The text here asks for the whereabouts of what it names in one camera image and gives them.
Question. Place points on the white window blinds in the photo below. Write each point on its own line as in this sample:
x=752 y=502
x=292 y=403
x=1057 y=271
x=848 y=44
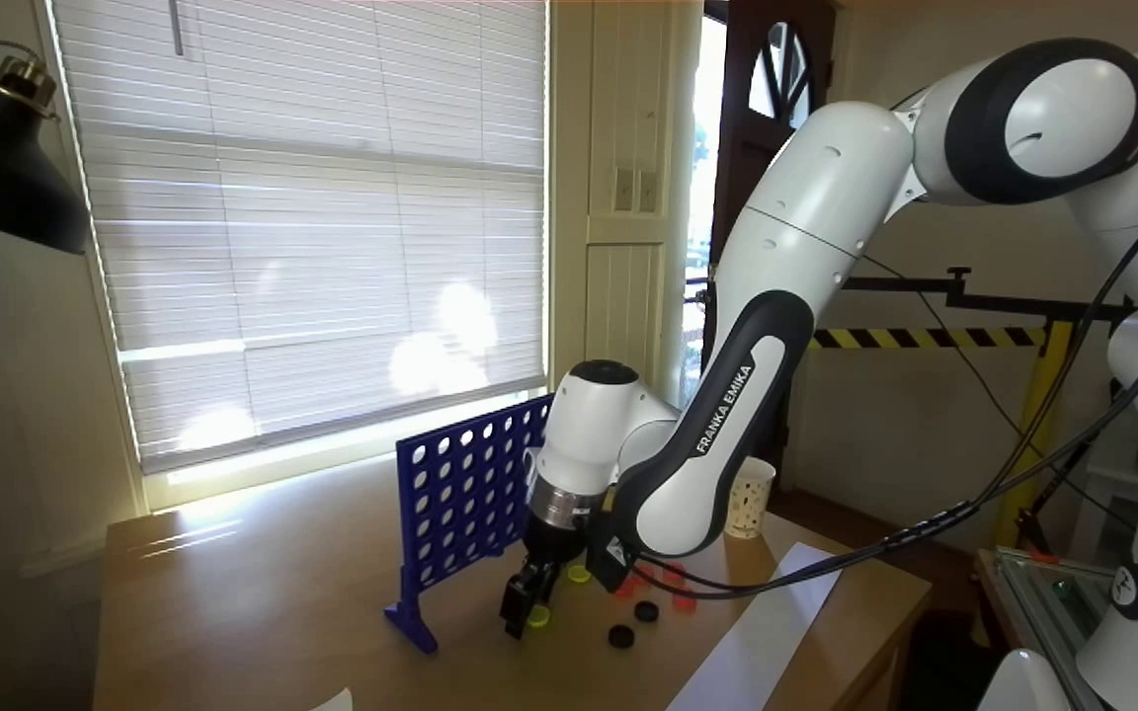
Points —
x=306 y=200

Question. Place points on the dark wooden door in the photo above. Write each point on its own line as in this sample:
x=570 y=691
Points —
x=735 y=65

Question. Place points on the black floor lamp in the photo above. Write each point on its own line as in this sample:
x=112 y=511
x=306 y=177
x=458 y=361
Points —
x=0 y=170

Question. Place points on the long white paper strip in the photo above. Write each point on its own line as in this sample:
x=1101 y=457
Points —
x=758 y=645

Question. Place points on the small white paper sheet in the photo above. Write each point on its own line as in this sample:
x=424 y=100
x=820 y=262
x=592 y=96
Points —
x=331 y=699

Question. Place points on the wall switch panel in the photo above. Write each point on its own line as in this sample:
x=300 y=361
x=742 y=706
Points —
x=638 y=192

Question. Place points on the black game disc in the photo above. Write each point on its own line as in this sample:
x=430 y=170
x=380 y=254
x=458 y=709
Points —
x=644 y=611
x=616 y=636

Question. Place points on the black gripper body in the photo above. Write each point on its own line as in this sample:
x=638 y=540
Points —
x=554 y=545

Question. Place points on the white paper cup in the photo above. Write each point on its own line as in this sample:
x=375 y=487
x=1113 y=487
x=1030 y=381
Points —
x=757 y=507

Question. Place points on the metal frame rack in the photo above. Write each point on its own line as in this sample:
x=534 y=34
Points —
x=1030 y=593

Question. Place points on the yellow black striped barrier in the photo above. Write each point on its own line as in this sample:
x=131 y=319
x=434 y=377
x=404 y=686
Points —
x=936 y=337

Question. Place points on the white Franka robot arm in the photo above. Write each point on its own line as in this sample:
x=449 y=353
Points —
x=807 y=200

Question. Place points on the black camera stand bar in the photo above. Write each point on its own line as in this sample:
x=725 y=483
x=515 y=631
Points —
x=989 y=300

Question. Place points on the yellow game disc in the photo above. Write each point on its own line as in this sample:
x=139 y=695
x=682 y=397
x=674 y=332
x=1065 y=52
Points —
x=578 y=574
x=537 y=619

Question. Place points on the blue perforated game grid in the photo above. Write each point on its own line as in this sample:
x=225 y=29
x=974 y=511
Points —
x=413 y=631

